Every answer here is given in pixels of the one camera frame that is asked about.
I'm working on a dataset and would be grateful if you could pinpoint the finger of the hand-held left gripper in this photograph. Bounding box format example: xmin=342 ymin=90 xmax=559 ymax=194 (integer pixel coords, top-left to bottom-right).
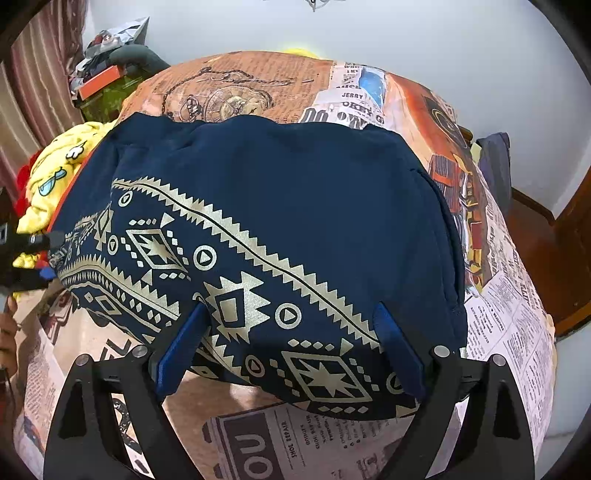
xmin=28 ymin=232 xmax=65 ymax=252
xmin=36 ymin=263 xmax=59 ymax=289

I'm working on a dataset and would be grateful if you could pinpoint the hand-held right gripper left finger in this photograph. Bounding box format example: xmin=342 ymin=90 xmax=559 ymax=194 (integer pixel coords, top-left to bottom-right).
xmin=44 ymin=302 xmax=213 ymax=480

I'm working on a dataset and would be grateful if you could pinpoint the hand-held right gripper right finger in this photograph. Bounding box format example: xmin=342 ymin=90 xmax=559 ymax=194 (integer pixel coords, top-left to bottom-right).
xmin=374 ymin=302 xmax=536 ymax=480

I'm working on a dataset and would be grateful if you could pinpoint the navy patterned hoodie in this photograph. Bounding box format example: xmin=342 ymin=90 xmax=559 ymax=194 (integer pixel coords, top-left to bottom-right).
xmin=46 ymin=113 xmax=469 ymax=422

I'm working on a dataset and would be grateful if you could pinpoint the person's left hand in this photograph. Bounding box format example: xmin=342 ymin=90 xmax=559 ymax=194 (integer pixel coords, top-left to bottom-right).
xmin=0 ymin=295 xmax=23 ymax=376

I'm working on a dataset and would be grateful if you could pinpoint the red fuzzy cloth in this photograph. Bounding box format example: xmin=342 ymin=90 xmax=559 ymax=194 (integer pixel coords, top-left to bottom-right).
xmin=16 ymin=154 xmax=47 ymax=217

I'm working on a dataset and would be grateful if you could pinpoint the yellow cartoon print garment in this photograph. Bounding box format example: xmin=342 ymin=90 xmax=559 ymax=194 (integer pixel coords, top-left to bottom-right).
xmin=11 ymin=121 xmax=118 ymax=271

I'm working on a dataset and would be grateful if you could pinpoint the newspaper print bedsheet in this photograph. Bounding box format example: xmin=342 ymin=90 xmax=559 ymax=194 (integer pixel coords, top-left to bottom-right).
xmin=14 ymin=51 xmax=557 ymax=480

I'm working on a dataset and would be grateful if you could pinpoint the green box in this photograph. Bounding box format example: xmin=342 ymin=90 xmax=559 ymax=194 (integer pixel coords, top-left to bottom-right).
xmin=78 ymin=76 xmax=148 ymax=123

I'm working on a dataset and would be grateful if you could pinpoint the orange red box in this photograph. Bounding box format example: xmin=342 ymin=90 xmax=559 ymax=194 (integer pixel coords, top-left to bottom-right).
xmin=78 ymin=65 xmax=122 ymax=100

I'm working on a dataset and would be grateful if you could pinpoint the striped brown curtain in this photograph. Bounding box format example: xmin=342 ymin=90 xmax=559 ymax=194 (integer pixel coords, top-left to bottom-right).
xmin=0 ymin=0 xmax=88 ymax=195

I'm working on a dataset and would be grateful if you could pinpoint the wooden door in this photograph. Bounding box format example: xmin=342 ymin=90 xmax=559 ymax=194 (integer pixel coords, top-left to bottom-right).
xmin=551 ymin=185 xmax=591 ymax=340

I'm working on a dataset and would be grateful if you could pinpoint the grey plush cushion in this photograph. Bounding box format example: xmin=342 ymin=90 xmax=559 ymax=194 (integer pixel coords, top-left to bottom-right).
xmin=108 ymin=44 xmax=167 ymax=75

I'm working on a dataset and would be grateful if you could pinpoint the dark blue pillow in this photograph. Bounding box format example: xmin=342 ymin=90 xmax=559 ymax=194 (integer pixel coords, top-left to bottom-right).
xmin=475 ymin=131 xmax=513 ymax=208

